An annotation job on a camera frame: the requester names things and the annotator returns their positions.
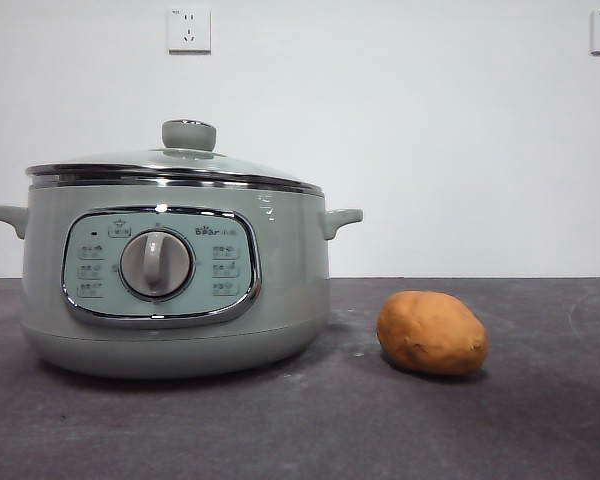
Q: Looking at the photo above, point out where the pale green electric pot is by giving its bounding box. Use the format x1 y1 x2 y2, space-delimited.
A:
0 175 364 380

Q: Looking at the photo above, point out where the brown potato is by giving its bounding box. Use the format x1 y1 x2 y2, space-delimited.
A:
376 290 489 377

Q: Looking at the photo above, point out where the glass lid with green knob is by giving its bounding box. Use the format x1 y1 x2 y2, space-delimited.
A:
25 118 324 192

